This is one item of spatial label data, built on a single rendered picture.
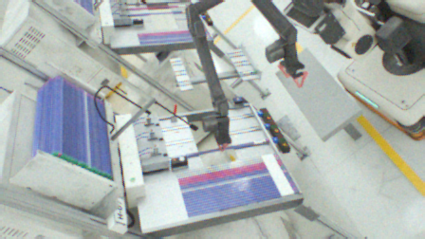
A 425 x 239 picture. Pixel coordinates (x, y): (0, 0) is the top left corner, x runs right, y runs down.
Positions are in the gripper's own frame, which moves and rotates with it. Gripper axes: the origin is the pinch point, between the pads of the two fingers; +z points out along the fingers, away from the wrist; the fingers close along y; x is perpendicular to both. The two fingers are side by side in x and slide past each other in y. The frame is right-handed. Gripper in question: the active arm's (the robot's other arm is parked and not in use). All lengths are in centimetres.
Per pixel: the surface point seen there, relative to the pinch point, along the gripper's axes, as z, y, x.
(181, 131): 0.9, -18.5, -16.5
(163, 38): -3, -115, -9
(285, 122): 52, -67, 73
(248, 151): 0.9, 3.9, 12.7
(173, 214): 1.7, 31.7, -30.9
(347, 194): 49, 9, 80
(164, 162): -3.8, 6.3, -29.8
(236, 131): 0.7, -11.6, 11.8
